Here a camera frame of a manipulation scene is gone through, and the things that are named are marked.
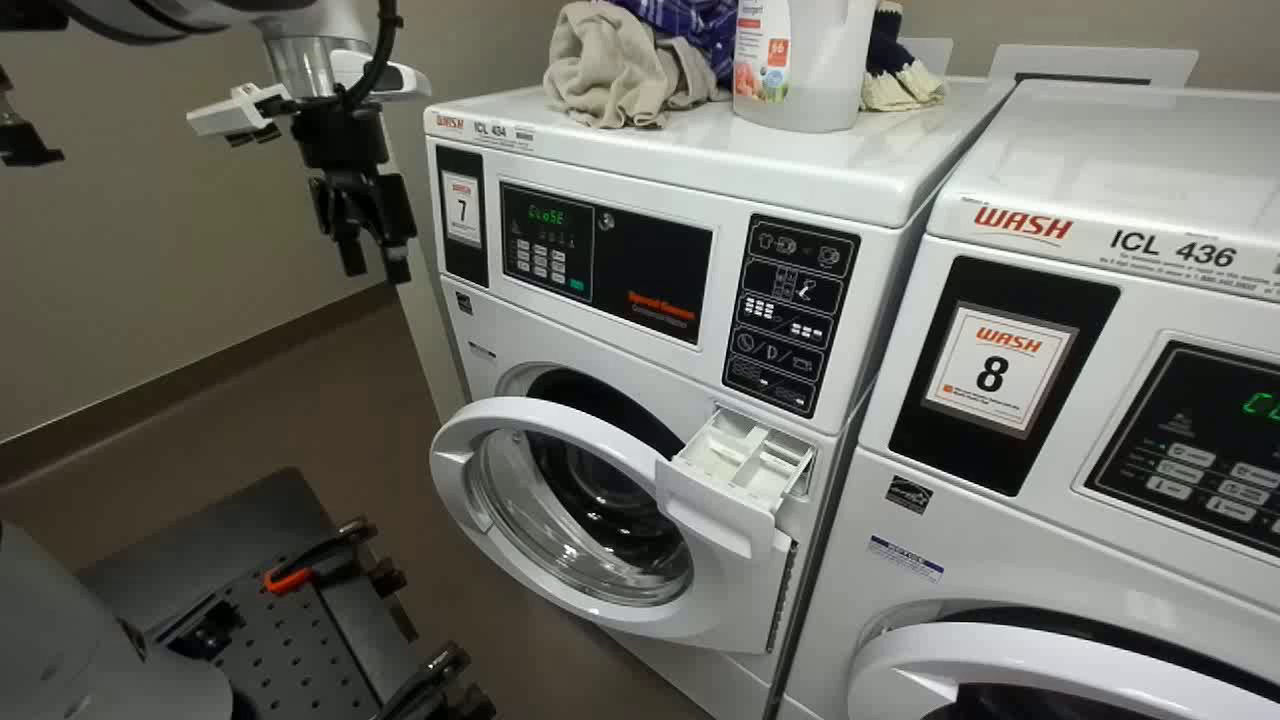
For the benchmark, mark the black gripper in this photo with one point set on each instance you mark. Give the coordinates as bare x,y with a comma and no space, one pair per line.
347,140

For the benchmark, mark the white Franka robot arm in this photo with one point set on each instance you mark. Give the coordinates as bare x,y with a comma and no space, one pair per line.
314,60

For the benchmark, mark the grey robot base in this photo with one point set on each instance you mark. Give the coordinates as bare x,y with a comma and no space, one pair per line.
80,641

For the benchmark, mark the white washing machine number seven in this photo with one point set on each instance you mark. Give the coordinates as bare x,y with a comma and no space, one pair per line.
625,358

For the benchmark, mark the white detergent drawer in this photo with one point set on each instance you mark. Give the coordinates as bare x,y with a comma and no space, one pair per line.
740,462

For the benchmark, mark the white washing machine number eight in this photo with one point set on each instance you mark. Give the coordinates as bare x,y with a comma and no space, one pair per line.
1013,560

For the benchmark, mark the black number seven label panel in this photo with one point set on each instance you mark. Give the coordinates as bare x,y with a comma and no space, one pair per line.
462,260

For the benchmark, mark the black display control panel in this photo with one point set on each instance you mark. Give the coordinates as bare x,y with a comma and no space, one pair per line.
640,267
1203,452

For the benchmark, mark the beige crumpled cloth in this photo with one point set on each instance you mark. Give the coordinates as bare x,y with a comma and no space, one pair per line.
613,66

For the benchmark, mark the blue plaid cloth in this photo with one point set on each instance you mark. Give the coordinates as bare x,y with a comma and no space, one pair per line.
693,27

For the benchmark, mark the black button panel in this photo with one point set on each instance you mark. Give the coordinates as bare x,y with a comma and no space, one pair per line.
788,322

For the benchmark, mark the dark grey robot cart platform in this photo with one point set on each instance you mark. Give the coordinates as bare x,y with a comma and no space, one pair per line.
287,666

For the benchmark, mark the black clamp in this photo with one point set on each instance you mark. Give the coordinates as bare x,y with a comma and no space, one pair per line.
440,681

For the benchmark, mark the white detergent bottle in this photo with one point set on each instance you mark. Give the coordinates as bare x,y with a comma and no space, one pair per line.
802,66

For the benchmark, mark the white round washer door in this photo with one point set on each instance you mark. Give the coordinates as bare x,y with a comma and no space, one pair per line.
744,585

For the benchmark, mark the cream white small cloth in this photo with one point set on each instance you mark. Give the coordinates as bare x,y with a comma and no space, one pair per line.
907,88

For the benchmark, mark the black number eight label panel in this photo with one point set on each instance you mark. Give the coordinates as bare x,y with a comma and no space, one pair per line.
934,425

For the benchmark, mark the black blurry mount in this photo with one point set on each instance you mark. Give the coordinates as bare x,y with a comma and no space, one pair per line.
27,140

